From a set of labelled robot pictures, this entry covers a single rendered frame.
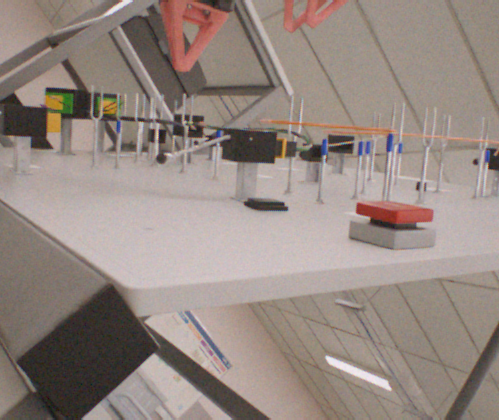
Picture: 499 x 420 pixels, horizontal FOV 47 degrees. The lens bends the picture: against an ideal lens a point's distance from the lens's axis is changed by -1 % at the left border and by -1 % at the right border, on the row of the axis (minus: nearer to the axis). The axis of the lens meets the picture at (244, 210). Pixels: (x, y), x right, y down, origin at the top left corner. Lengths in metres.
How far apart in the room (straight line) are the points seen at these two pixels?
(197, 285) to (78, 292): 0.07
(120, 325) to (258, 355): 9.43
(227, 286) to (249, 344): 9.26
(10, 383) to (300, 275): 0.20
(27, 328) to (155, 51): 1.48
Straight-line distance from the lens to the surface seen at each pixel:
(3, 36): 8.40
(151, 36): 1.78
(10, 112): 0.89
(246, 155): 0.71
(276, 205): 0.68
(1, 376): 0.42
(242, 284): 0.37
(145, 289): 0.34
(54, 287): 0.37
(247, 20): 1.85
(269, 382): 10.01
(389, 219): 0.52
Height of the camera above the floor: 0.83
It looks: 21 degrees up
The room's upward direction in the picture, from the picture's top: 49 degrees clockwise
